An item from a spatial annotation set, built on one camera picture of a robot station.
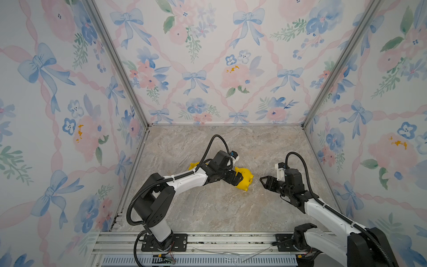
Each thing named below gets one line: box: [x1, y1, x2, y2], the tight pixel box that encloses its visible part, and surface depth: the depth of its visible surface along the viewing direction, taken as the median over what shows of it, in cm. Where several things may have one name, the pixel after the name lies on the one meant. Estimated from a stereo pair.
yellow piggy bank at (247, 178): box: [234, 166, 254, 192], surface depth 88 cm
